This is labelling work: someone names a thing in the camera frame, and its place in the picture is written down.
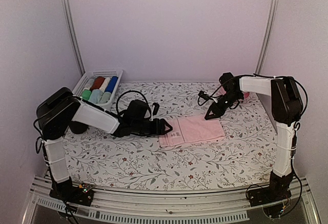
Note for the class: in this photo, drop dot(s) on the aluminium frame post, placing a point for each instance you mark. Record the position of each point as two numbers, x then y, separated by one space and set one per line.
267 35
73 37

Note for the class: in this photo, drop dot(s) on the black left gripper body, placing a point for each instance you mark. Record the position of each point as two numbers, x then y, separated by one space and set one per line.
140 128

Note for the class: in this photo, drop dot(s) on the right aluminium frame post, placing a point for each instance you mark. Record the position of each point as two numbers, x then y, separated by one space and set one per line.
267 35

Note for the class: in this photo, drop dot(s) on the green rolled towel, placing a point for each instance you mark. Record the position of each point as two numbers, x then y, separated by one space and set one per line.
86 94

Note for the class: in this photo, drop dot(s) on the red rolled towel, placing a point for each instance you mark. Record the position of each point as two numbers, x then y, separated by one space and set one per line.
97 83

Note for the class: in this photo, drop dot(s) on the pink towel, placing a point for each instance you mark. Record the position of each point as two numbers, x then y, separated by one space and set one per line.
192 129

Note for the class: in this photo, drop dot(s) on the light blue rolled towel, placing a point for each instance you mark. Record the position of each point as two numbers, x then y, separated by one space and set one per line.
95 96

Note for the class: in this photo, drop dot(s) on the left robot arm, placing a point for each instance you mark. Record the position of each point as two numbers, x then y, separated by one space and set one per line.
64 111

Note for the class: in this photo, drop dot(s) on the grey rolled towel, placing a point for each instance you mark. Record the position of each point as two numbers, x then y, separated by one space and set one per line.
89 84

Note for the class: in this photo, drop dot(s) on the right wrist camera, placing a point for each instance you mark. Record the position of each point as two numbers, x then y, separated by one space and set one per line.
203 95

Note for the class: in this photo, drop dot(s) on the green towel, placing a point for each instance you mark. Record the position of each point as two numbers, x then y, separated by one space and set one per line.
105 97
86 94

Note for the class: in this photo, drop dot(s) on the black cylinder cup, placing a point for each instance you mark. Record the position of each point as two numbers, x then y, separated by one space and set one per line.
77 127

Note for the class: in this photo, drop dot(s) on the front aluminium rail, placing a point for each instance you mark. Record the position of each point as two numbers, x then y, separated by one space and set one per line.
112 205

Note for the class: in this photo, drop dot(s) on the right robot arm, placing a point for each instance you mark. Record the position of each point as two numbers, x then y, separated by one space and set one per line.
287 109

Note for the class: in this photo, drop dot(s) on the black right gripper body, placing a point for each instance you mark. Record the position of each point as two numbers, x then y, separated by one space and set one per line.
231 98

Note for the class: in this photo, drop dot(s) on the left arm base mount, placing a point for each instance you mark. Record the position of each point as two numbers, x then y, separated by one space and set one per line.
67 192

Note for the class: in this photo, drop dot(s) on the white plastic basket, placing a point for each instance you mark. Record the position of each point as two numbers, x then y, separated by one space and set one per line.
78 89

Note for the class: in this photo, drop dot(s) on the pink plate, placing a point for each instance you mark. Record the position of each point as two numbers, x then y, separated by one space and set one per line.
246 95

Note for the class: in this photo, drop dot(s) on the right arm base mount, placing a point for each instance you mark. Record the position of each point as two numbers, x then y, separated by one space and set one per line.
258 195

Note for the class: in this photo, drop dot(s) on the left aluminium frame post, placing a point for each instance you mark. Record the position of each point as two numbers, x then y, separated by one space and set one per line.
73 37

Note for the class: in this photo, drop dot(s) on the white rolled towel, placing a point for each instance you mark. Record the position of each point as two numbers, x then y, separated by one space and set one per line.
105 84

